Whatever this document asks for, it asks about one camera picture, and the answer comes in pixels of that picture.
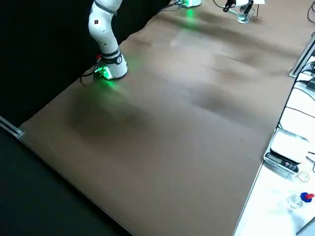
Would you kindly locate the aluminium frame rail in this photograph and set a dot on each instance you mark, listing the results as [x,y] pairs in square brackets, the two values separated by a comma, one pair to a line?
[12,129]

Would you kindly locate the clear glass petri dish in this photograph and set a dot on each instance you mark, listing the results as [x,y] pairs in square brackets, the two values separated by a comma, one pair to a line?
[302,176]

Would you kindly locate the digital kitchen scale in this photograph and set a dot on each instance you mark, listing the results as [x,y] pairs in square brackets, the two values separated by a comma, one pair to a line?
[288,145]

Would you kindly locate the aluminium profile post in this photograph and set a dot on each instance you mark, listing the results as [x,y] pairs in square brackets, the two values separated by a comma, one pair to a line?
[301,57]

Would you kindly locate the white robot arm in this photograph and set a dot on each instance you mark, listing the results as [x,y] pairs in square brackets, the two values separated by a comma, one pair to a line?
[105,41]
[193,2]

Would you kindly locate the small black desk device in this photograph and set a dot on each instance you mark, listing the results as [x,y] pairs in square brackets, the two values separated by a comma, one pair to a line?
[311,84]

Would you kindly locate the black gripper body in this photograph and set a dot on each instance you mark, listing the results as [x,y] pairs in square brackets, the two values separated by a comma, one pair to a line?
[229,4]

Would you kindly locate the small clear glass beaker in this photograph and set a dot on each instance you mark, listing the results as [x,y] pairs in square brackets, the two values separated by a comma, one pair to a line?
[294,202]

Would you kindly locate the clear glass burner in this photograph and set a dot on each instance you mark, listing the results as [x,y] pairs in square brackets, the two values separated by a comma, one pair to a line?
[243,19]

